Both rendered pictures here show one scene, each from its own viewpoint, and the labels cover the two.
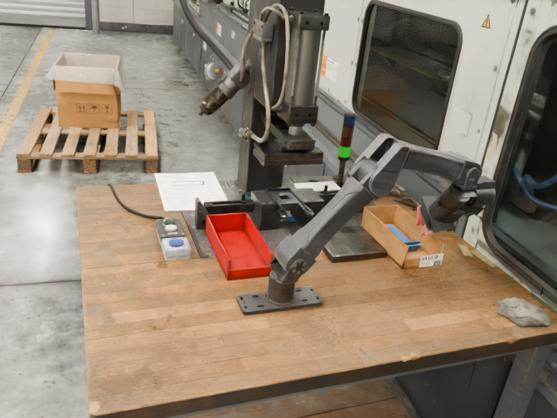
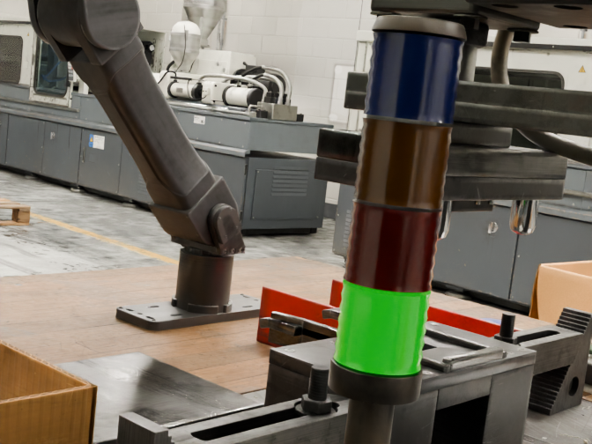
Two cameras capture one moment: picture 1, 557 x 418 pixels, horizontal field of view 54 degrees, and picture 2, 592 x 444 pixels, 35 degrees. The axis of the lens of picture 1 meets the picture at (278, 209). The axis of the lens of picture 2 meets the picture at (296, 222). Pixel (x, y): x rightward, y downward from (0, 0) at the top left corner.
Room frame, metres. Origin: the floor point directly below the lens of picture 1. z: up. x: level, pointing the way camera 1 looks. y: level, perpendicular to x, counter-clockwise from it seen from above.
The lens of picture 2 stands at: (2.09, -0.41, 1.16)
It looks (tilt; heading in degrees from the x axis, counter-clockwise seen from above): 7 degrees down; 154
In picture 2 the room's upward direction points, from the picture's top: 7 degrees clockwise
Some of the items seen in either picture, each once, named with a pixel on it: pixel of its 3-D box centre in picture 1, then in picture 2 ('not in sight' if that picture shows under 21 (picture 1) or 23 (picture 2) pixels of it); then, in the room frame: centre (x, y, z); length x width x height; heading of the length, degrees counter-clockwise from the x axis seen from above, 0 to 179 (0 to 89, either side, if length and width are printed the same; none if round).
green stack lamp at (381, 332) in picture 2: (344, 150); (381, 324); (1.75, -0.20, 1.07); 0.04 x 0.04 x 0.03
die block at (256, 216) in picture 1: (286, 210); (403, 411); (1.52, -0.02, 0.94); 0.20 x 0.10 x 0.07; 112
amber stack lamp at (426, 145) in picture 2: (347, 130); (403, 162); (1.75, -0.20, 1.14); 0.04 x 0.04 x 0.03
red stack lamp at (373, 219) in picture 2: (346, 140); (392, 244); (1.75, -0.20, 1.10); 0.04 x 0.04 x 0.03
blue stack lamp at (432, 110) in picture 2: (349, 120); (413, 78); (1.75, -0.20, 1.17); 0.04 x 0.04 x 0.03
